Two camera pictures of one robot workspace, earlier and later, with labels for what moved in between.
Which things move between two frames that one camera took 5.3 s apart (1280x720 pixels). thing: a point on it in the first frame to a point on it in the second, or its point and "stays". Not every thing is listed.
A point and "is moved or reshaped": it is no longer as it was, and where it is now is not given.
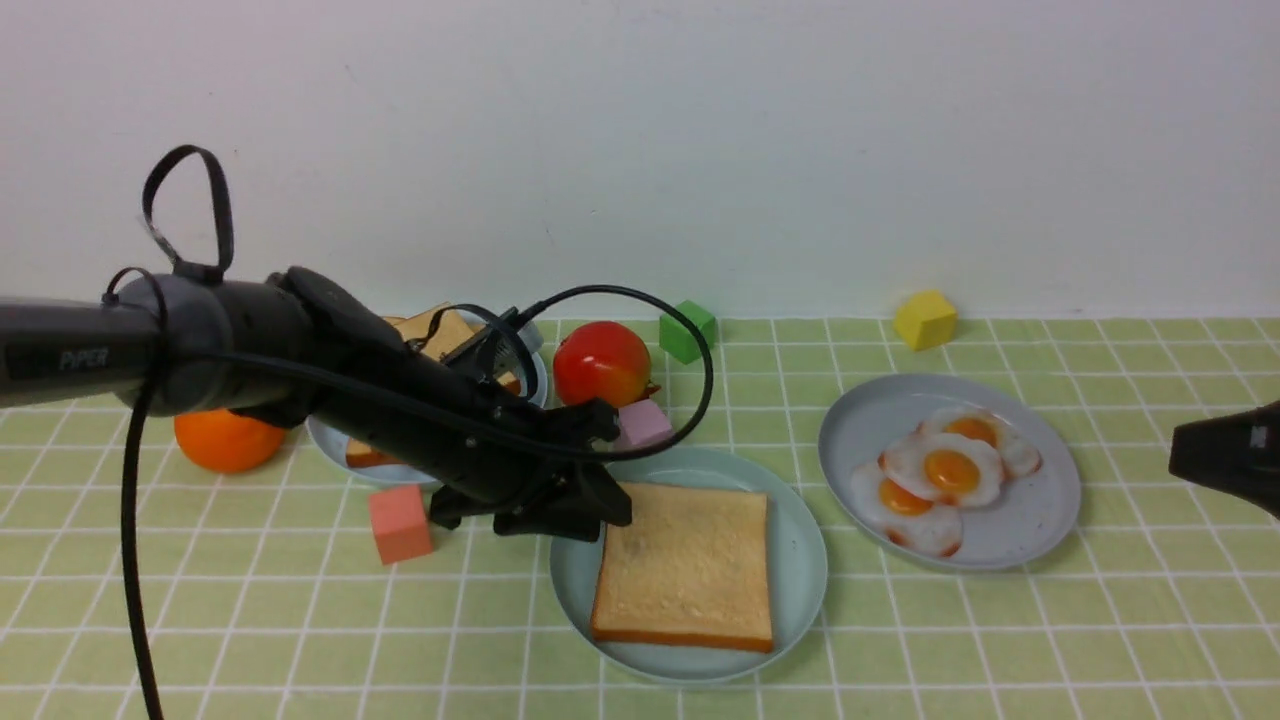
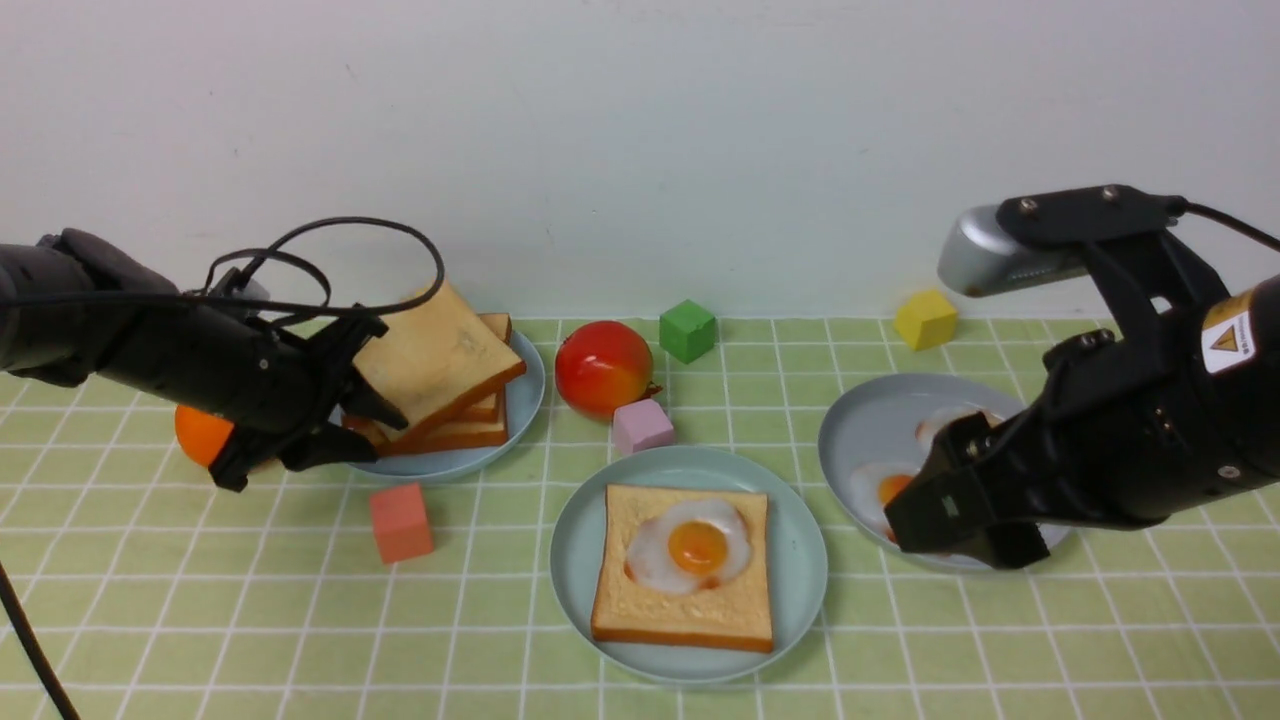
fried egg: x=956 y=467 is moved or reshaped
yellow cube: x=926 y=321 stays
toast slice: x=691 y=567 stays
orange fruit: x=225 y=441 stays
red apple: x=602 y=360 stays
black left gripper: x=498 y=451 to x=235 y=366
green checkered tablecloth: x=1006 y=540 stays
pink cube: x=642 y=424 stays
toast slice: x=452 y=329 is moved or reshaped
